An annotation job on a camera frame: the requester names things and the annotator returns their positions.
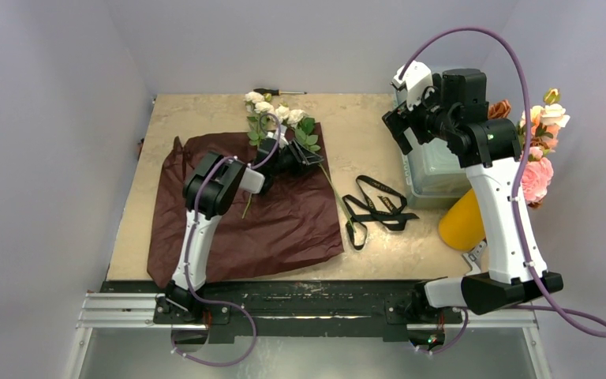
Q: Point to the white flower stem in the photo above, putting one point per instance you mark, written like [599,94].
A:
[258,106]
[303,126]

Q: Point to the black table edge rail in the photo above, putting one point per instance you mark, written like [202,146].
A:
[291,308]

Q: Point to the brown orange flower stem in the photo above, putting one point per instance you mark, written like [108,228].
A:
[500,109]

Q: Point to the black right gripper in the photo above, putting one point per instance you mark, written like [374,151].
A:
[396,128]

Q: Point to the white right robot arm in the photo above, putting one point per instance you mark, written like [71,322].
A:
[451,106]

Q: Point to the yellow black screwdriver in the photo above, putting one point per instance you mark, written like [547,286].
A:
[276,92]

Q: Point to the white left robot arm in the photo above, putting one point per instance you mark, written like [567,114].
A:
[209,193]

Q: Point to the pink peony flower stem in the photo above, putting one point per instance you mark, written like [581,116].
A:
[536,177]

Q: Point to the black printed ribbon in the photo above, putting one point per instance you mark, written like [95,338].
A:
[394,218]

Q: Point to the dark red wrapping paper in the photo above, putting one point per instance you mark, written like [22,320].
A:
[294,225]

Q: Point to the clear plastic storage box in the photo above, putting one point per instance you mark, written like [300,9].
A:
[434,179]

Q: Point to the aluminium frame rail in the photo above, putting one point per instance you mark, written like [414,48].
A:
[139,310]

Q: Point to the yellow cylinder vase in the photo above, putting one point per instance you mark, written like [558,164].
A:
[461,228]

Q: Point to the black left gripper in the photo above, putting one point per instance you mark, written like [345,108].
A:
[300,155]

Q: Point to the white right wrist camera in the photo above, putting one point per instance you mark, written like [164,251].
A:
[413,80]

